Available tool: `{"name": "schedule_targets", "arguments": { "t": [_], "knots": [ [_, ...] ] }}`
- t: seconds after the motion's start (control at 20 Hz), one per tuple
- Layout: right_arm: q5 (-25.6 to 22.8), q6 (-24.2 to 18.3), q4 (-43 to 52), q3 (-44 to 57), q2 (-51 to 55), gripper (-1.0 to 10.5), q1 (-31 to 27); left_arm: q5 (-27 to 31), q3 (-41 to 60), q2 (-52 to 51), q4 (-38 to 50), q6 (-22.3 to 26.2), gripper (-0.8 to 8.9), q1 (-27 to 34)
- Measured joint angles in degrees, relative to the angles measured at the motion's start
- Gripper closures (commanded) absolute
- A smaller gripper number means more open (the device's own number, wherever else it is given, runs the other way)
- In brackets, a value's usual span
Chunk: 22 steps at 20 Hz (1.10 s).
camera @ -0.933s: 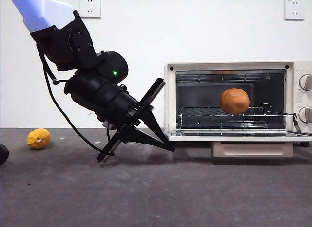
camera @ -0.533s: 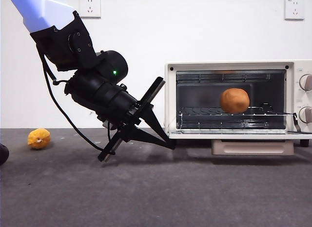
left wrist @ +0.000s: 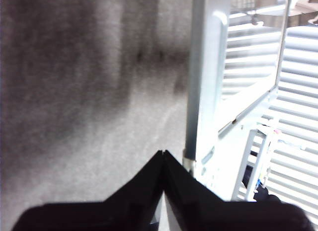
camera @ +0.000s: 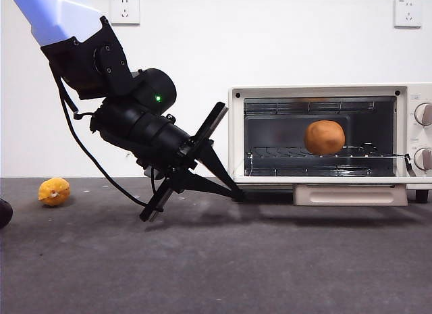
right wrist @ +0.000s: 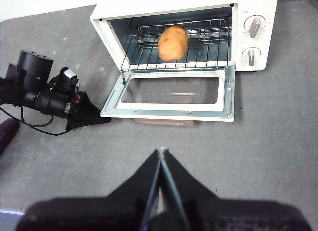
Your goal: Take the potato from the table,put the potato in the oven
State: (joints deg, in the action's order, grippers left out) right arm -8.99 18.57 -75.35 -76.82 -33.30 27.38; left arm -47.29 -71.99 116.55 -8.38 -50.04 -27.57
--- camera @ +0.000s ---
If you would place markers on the yellow lemon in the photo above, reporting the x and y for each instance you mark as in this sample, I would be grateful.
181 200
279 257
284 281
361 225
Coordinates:
54 191

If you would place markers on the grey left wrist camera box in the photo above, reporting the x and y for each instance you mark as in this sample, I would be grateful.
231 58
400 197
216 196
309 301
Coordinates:
150 173

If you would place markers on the dark purple eggplant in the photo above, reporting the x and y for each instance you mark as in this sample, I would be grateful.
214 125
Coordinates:
5 214

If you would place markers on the beige timer oven knob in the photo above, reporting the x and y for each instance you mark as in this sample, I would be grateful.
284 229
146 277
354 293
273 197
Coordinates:
422 158

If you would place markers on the white wall socket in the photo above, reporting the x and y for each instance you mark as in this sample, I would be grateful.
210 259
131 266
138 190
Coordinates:
125 10
407 13

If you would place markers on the beige temperature oven knob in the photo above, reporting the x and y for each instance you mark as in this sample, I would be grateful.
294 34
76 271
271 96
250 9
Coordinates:
423 114

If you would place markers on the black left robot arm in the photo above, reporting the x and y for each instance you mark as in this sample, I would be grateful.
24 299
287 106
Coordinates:
148 125

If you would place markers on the brown potato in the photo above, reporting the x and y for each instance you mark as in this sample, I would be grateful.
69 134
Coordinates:
324 138

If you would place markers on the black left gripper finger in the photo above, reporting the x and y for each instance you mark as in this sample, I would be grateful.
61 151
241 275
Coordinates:
216 165
202 185

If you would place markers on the white Toshiba toaster oven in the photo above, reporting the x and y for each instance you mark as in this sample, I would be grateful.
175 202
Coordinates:
416 138

